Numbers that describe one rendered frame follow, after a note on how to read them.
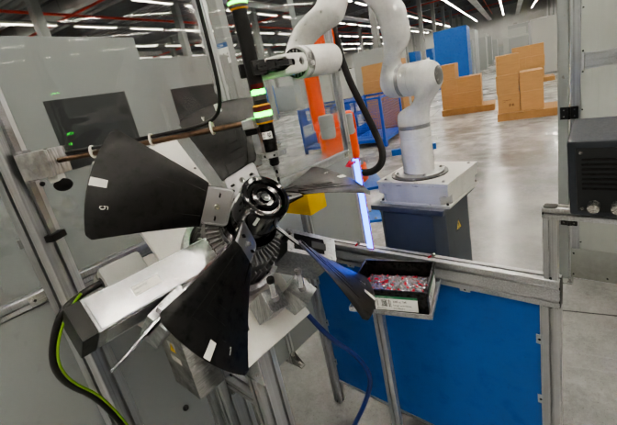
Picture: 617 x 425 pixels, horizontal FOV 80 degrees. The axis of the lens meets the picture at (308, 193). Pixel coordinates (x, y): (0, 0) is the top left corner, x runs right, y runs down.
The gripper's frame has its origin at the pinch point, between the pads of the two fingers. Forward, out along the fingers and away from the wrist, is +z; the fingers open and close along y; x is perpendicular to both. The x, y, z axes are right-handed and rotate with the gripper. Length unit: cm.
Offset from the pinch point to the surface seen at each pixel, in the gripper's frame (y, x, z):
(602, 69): -54, -27, -179
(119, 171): 10.2, -15.1, 32.4
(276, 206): -7.3, -31.0, 8.7
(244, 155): 6.3, -19.8, 3.6
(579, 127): -59, -26, -35
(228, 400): 31, -101, 17
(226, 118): 15.4, -10.4, -0.4
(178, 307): -12, -37, 39
